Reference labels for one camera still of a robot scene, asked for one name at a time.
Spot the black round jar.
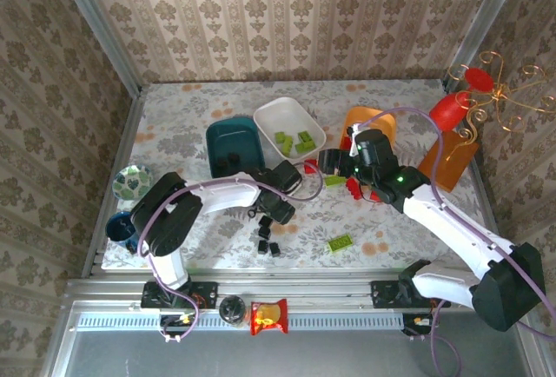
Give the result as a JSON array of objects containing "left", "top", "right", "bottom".
[{"left": 218, "top": 294, "right": 248, "bottom": 329}]

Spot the floral patterned table cover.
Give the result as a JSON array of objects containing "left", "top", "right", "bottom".
[{"left": 100, "top": 80, "right": 500, "bottom": 270}]

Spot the orange wooden base block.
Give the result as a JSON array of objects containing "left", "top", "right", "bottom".
[{"left": 417, "top": 130, "right": 480, "bottom": 193}]

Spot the teal plastic container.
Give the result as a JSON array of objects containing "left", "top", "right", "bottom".
[{"left": 205, "top": 116, "right": 267, "bottom": 181}]

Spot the aluminium mounting rail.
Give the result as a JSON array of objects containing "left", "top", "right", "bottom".
[{"left": 64, "top": 268, "right": 538, "bottom": 311}]

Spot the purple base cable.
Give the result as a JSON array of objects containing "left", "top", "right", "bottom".
[
  {"left": 427, "top": 301, "right": 464, "bottom": 376},
  {"left": 160, "top": 294, "right": 202, "bottom": 343}
]

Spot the small circuit board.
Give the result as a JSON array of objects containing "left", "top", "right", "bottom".
[
  {"left": 159, "top": 312, "right": 203, "bottom": 335},
  {"left": 402, "top": 312, "right": 440, "bottom": 337}
]

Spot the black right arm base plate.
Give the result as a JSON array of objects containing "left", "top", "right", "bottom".
[{"left": 371, "top": 280, "right": 451, "bottom": 309}]

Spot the grey slotted cable duct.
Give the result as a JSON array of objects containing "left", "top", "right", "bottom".
[{"left": 76, "top": 310, "right": 407, "bottom": 331}]

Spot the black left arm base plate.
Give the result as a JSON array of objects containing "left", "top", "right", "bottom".
[{"left": 141, "top": 280, "right": 218, "bottom": 309}]

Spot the small leaf pattern bowl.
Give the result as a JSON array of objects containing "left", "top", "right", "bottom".
[{"left": 112, "top": 163, "right": 154, "bottom": 201}]

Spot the aluminium frame post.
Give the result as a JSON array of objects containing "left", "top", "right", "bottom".
[
  {"left": 442, "top": 0, "right": 529, "bottom": 91},
  {"left": 50, "top": 0, "right": 142, "bottom": 98}
]

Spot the flat red candle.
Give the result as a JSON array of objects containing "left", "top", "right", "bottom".
[{"left": 463, "top": 67, "right": 495, "bottom": 92}]

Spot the dark blue mug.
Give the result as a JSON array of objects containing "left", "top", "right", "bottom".
[{"left": 105, "top": 210, "right": 142, "bottom": 253}]

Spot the gold wire candle holder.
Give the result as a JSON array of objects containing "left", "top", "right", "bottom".
[{"left": 447, "top": 50, "right": 556, "bottom": 161}]

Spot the white plastic container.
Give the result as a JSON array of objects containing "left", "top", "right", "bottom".
[{"left": 253, "top": 96, "right": 328, "bottom": 169}]

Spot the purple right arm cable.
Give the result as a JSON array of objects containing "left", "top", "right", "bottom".
[{"left": 358, "top": 106, "right": 556, "bottom": 343}]

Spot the red cup on stand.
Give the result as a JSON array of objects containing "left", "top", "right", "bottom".
[{"left": 428, "top": 91, "right": 471, "bottom": 133}]

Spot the red snack bag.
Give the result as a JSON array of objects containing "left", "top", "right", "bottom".
[{"left": 249, "top": 298, "right": 289, "bottom": 335}]

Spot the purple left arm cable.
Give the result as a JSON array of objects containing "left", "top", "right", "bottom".
[{"left": 137, "top": 160, "right": 326, "bottom": 308}]

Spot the orange plastic container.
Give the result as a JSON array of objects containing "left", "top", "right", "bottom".
[{"left": 338, "top": 106, "right": 397, "bottom": 152}]

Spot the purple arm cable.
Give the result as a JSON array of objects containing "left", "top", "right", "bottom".
[
  {"left": 137, "top": 160, "right": 326, "bottom": 308},
  {"left": 358, "top": 106, "right": 556, "bottom": 343}
]

